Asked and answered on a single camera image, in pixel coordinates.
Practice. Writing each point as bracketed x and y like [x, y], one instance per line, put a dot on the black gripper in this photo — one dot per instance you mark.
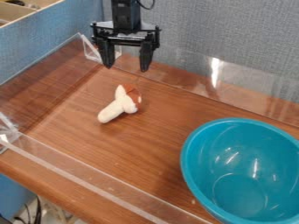
[107, 37]

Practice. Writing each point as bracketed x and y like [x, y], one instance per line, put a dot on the wooden shelf box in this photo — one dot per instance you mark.
[15, 10]

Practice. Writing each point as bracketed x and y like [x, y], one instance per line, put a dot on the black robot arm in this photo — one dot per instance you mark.
[127, 14]

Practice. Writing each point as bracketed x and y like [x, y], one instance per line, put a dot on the white plush mushroom red cap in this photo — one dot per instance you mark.
[126, 103]

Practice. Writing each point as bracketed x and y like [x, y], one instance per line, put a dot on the clear acrylic back barrier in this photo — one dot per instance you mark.
[193, 80]

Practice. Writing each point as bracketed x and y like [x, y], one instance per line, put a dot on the blue plastic bowl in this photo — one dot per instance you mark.
[241, 168]

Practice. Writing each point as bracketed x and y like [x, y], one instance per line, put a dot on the clear acrylic barrier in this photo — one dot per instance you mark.
[193, 80]
[53, 170]
[19, 57]

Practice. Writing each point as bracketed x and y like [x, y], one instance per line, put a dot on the clear acrylic front barrier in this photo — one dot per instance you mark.
[53, 170]

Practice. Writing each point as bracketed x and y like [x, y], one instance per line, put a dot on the clear acrylic left barrier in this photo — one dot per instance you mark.
[19, 57]

